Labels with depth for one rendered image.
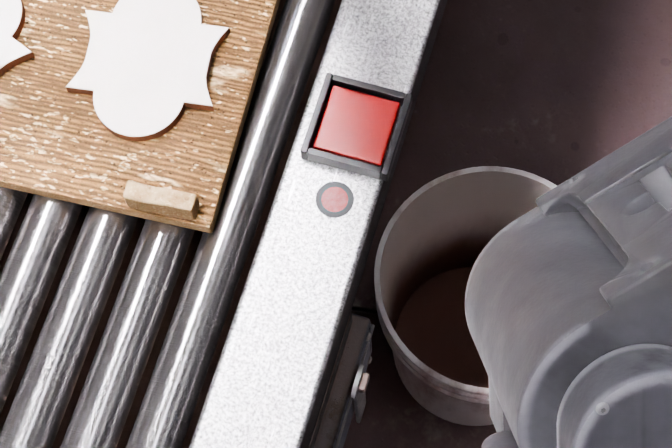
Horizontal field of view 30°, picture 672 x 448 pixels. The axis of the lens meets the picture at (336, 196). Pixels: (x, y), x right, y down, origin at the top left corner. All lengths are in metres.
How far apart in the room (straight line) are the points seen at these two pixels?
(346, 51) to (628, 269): 0.82
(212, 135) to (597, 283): 0.77
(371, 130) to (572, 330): 0.77
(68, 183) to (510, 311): 0.77
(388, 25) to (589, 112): 1.02
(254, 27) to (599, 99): 1.10
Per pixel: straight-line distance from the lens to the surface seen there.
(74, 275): 1.05
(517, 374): 0.30
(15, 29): 1.12
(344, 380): 1.09
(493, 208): 1.76
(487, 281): 0.35
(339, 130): 1.05
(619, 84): 2.13
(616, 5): 2.20
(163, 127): 1.05
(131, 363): 1.03
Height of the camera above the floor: 1.90
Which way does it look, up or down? 70 degrees down
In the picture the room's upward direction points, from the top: 6 degrees counter-clockwise
